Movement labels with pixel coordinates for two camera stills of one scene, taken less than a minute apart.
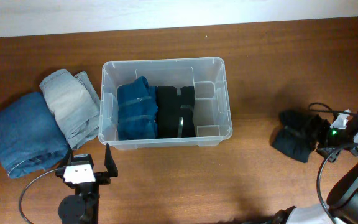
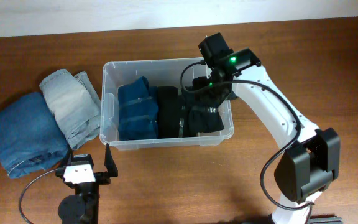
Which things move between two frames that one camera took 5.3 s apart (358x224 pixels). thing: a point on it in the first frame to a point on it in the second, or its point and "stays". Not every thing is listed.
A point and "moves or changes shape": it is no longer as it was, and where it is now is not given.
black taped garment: [175, 114] stays
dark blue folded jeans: [27, 136] stays
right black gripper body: [330, 139] to [202, 87]
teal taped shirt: [137, 110] stays
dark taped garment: [297, 134] moves or changes shape
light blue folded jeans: [74, 101] stays
